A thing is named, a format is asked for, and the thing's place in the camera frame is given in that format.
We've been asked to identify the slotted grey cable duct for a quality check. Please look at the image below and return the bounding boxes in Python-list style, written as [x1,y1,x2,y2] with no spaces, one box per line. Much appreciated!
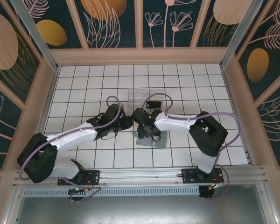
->
[23,186,201,197]

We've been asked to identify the grey metal sheet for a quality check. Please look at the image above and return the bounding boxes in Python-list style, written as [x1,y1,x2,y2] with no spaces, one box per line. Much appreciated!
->
[15,195,266,224]

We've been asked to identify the clear acrylic card stand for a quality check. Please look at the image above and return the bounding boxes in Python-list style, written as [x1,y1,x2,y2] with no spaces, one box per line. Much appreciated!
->
[126,89,166,117]

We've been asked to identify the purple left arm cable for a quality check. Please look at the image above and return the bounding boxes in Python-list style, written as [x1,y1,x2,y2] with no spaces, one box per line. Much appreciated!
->
[18,95,101,203]

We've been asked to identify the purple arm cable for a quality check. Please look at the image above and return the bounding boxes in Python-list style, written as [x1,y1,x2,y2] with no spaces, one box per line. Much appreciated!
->
[141,93,241,202]
[18,95,101,203]

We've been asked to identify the aluminium corner post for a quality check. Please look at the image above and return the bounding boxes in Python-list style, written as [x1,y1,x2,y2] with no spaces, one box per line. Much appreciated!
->
[220,0,269,69]
[10,0,61,70]

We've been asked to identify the black credit card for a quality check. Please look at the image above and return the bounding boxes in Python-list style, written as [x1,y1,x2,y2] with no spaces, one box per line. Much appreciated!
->
[145,100,162,111]

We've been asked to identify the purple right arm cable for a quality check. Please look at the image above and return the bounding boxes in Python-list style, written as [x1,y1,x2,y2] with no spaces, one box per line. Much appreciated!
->
[141,93,241,202]

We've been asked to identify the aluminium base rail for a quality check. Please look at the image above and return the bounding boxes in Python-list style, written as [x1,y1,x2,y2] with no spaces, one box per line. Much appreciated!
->
[13,165,268,187]

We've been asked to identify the aluminium frame rail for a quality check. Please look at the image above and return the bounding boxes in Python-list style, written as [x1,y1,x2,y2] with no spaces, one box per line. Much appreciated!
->
[3,186,24,224]
[256,185,278,224]

